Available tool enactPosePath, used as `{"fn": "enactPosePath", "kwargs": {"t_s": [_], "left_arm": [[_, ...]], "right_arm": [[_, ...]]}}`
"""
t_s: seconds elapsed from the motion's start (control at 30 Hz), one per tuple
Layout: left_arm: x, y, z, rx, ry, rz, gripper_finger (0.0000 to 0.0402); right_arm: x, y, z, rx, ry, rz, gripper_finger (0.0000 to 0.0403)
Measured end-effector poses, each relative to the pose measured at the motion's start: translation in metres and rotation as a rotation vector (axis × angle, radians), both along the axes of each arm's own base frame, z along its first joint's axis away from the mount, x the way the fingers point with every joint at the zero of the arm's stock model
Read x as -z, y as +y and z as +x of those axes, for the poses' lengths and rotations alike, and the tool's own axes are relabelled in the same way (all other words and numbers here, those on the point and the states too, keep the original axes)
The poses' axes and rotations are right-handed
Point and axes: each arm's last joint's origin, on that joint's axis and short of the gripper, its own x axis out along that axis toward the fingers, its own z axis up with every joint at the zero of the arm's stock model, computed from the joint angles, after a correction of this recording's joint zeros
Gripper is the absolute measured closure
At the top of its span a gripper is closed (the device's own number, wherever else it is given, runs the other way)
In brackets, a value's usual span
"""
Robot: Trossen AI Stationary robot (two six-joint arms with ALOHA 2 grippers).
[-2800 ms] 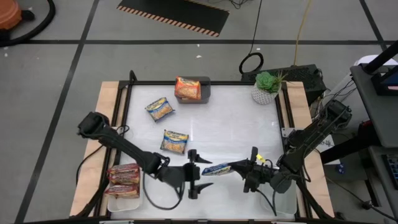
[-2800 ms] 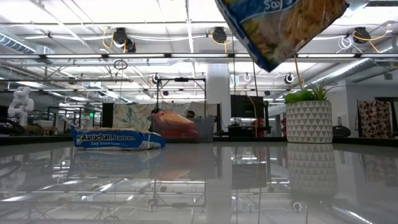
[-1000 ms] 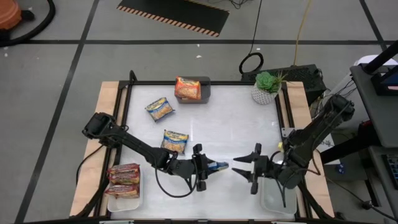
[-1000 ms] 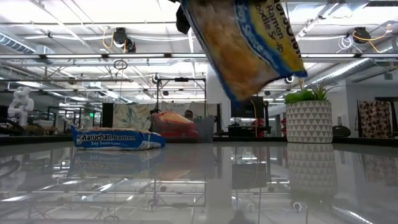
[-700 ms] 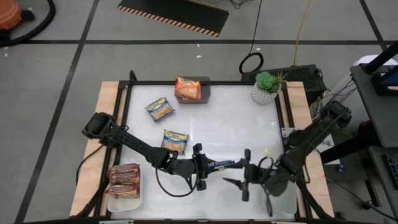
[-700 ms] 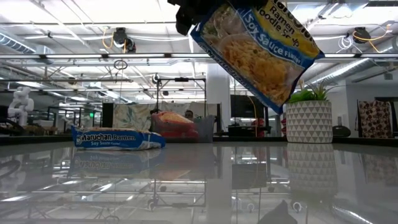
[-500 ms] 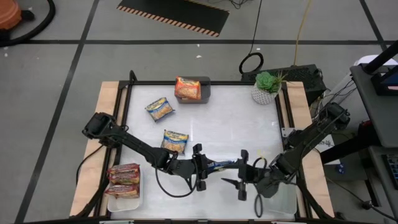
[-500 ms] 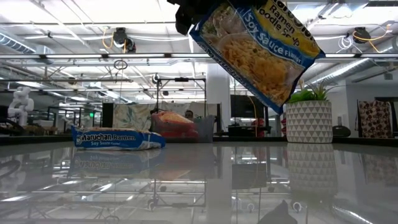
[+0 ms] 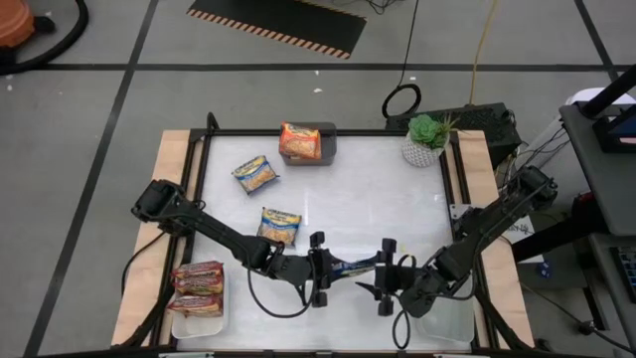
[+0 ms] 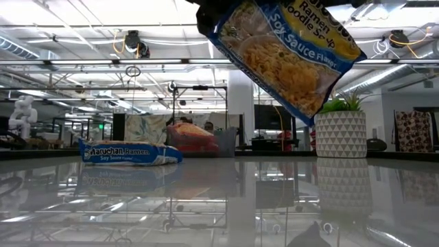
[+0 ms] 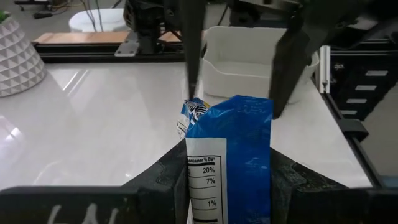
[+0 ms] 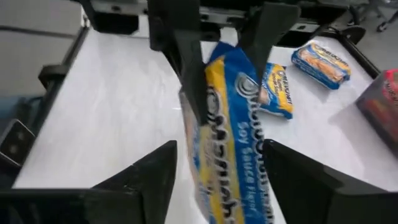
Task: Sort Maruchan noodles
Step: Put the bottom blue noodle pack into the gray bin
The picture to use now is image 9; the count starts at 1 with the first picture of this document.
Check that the black perforated computer case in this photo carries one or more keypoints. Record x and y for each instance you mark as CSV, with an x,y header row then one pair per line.
x,y
482,124

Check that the succulent plant in white pot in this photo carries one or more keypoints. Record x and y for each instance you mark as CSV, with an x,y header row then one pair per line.
x,y
422,149

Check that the dark grey plastic bin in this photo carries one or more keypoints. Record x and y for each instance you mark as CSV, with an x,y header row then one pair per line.
x,y
328,149

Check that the small blue floor object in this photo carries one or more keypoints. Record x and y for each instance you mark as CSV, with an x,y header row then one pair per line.
x,y
545,269

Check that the orange vacuum canister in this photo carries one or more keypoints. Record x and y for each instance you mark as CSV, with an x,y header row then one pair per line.
x,y
15,22

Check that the orange chicken ramen noodle pack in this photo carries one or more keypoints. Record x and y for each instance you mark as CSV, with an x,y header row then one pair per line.
x,y
300,141

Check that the white rectangular tray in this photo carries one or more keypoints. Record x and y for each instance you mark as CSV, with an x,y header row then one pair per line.
x,y
199,328
454,323

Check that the black aluminium table frame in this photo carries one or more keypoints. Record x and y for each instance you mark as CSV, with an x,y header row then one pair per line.
x,y
238,132

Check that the dark keyboard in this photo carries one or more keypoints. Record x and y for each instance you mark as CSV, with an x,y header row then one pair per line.
x,y
627,273

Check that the black device on desk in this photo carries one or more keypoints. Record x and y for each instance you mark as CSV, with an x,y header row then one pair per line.
x,y
613,131

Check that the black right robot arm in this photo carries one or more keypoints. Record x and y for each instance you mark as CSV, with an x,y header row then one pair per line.
x,y
492,224

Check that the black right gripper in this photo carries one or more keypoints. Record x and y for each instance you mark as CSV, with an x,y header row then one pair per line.
x,y
415,293

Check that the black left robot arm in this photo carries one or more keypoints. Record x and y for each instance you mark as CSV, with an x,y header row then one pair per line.
x,y
213,231

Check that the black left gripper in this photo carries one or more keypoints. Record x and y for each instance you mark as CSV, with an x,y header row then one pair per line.
x,y
303,268

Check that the black desk leg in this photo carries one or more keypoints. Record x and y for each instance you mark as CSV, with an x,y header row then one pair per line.
x,y
546,243

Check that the grey keyboard desk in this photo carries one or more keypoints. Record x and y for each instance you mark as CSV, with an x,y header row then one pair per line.
x,y
603,278

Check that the silver metal bracket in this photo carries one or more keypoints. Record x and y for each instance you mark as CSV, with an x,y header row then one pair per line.
x,y
459,211

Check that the black hazard-striped floor mat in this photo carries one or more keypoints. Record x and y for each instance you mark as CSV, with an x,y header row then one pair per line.
x,y
278,20

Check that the white paper sheet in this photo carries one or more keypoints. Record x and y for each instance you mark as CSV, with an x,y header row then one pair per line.
x,y
519,230

